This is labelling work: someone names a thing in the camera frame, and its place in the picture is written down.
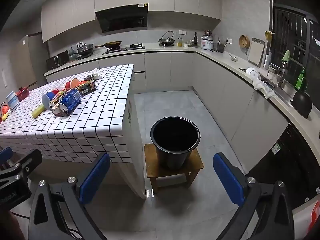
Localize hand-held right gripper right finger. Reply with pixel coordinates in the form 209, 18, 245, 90
212, 152, 295, 240

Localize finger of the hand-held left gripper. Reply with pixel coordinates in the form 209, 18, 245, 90
0, 149, 42, 180
0, 147, 13, 167

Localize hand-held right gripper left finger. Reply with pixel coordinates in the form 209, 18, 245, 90
28, 152, 112, 240

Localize yellow-green bottle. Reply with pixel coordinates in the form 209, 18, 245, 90
32, 104, 45, 119

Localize black plastic bucket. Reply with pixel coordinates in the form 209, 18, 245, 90
150, 116, 201, 170

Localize blue white paper cup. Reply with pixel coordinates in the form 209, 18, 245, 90
42, 92, 57, 110

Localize dark yellow-print can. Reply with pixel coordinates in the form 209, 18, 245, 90
75, 79, 97, 95
49, 90, 69, 108

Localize blue drink can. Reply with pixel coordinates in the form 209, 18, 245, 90
59, 88, 82, 115

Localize blue white tub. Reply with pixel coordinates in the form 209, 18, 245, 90
5, 91, 20, 112

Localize white kitchen island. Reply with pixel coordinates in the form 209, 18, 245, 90
25, 90, 147, 200

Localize wooden stool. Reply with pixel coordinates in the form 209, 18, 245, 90
144, 143, 204, 195

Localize red box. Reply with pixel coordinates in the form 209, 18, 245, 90
16, 86, 30, 102

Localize black built-in oven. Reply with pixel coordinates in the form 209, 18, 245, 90
246, 122, 320, 213

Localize white grid tablecloth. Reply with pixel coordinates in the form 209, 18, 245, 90
0, 64, 135, 164

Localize red paper cup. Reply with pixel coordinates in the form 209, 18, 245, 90
65, 78, 80, 90

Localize beige tall cabinet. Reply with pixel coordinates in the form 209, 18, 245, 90
15, 31, 49, 90

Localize white dishcloth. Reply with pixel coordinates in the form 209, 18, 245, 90
252, 77, 275, 99

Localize steel sink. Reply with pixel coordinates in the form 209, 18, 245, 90
260, 72, 298, 105

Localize black toaster oven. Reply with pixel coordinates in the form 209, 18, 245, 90
46, 50, 69, 70

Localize black wok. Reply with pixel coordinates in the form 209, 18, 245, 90
290, 90, 313, 119

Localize white plate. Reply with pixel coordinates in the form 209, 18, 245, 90
245, 67, 260, 80

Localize steel faucet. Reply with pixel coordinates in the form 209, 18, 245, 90
276, 60, 288, 89

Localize green bottle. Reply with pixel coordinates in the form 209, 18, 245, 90
294, 68, 307, 92

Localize beige kitchen counter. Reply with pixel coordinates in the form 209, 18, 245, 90
44, 42, 320, 173

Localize grey lidded wok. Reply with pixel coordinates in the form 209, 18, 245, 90
77, 43, 95, 56

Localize grey cutting board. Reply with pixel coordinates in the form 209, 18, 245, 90
247, 38, 265, 67

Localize black gas hob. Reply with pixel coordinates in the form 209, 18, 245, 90
102, 44, 145, 55

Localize frying pan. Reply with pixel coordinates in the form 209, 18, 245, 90
94, 41, 122, 49

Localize white rice cooker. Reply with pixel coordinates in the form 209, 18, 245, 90
201, 35, 215, 51

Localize bamboo strainer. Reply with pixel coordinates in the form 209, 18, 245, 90
239, 35, 250, 55

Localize black range hood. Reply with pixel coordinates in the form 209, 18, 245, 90
95, 4, 148, 33

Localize barred window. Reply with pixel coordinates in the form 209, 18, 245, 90
267, 0, 320, 98

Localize beige wall cabinets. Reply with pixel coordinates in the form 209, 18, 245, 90
41, 0, 222, 43

